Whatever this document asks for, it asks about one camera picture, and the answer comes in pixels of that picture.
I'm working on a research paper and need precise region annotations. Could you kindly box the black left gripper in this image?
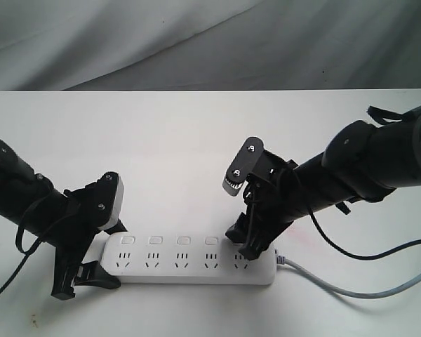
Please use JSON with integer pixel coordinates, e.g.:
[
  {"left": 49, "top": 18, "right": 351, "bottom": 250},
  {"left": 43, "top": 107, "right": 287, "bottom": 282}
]
[{"left": 48, "top": 189, "right": 128, "bottom": 300}]

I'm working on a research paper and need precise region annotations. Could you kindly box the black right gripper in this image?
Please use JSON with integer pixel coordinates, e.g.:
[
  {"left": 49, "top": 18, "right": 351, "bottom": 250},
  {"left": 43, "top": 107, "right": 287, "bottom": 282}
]
[{"left": 225, "top": 150, "right": 297, "bottom": 260}]

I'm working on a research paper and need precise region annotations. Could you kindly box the white five-outlet power strip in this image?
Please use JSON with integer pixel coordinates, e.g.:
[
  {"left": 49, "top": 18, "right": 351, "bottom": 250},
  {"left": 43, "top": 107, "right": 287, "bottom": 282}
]
[{"left": 101, "top": 232, "right": 276, "bottom": 286}]

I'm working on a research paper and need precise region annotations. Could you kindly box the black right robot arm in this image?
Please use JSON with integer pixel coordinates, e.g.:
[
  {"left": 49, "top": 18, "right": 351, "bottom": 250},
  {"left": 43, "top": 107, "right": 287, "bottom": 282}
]
[{"left": 222, "top": 106, "right": 421, "bottom": 260}]

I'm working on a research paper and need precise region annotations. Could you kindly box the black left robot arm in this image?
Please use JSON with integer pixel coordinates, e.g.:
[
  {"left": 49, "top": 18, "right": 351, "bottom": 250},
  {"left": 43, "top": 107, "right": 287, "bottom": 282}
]
[{"left": 0, "top": 139, "right": 126, "bottom": 300}]

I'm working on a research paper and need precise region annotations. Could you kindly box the grey wrinkled backdrop cloth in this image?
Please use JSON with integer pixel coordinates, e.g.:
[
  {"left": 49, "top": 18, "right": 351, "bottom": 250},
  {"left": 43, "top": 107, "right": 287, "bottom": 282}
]
[{"left": 0, "top": 1, "right": 421, "bottom": 91}]

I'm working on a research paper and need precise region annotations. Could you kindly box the grey power cable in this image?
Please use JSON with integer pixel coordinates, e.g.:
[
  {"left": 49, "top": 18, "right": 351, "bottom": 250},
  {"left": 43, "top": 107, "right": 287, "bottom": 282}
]
[{"left": 274, "top": 251, "right": 421, "bottom": 303}]

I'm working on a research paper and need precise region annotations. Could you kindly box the left wrist camera white-faced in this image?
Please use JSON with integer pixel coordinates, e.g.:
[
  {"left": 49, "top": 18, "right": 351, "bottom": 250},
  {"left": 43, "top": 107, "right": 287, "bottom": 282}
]
[{"left": 83, "top": 171, "right": 124, "bottom": 230}]

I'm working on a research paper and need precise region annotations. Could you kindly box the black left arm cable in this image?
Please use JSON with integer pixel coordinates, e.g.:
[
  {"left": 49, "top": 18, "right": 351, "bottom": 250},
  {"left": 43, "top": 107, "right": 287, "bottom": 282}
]
[{"left": 0, "top": 196, "right": 67, "bottom": 306}]

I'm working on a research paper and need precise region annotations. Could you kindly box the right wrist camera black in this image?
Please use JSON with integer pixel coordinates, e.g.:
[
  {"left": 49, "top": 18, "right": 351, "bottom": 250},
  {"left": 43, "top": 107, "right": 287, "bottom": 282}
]
[{"left": 222, "top": 136, "right": 265, "bottom": 197}]

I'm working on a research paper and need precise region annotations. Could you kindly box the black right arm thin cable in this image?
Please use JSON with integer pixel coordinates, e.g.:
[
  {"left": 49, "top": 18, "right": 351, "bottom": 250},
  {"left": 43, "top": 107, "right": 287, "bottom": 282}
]
[{"left": 280, "top": 168, "right": 421, "bottom": 260}]

